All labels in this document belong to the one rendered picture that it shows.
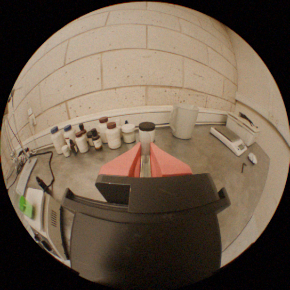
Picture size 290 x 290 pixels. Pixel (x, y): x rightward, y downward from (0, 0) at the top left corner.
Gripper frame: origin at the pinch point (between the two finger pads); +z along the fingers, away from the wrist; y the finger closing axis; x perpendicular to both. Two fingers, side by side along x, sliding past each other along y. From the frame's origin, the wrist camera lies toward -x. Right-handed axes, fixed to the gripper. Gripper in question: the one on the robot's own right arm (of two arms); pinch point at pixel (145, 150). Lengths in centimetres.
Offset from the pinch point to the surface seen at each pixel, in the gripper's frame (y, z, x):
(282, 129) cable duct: -110, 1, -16
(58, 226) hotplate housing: 22.1, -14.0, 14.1
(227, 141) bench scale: -43, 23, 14
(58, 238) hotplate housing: 21.0, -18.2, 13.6
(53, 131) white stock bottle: 41.6, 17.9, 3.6
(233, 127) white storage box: -66, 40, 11
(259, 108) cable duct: -102, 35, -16
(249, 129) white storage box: -68, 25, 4
